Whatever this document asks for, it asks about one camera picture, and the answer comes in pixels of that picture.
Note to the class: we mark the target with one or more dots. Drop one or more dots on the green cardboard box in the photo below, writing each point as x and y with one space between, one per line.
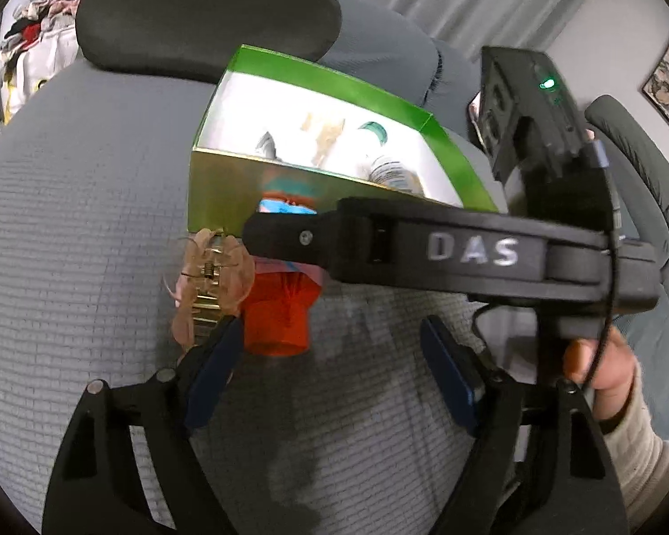
223 189

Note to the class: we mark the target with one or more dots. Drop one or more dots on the pile of clothes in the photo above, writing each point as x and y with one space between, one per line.
39 50

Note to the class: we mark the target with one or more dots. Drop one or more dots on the clear hair claw clip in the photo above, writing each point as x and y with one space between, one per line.
326 139

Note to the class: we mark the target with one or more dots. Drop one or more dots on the white plastic nozzle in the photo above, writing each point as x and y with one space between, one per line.
267 147

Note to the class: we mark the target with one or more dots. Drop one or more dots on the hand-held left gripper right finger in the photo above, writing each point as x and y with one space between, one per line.
451 376

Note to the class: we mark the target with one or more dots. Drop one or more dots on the black cushion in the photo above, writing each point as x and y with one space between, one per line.
200 16

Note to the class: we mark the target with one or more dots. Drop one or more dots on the pink bottle with red cap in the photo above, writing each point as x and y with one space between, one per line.
276 317

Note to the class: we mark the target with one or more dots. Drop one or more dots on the pink hair claw clip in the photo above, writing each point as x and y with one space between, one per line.
228 278

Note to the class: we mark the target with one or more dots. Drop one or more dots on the person's right hand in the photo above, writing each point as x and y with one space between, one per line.
607 373

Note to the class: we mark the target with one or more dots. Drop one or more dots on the white bottle with green label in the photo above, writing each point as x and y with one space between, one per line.
374 132

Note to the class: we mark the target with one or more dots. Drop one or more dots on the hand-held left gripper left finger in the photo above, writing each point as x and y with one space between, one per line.
212 370

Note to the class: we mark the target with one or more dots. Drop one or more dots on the grey armchair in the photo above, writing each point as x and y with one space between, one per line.
646 167

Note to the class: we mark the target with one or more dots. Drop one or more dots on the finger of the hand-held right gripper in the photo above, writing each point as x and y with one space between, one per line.
279 237

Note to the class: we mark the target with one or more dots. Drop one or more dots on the person's right forearm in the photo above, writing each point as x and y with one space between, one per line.
641 457

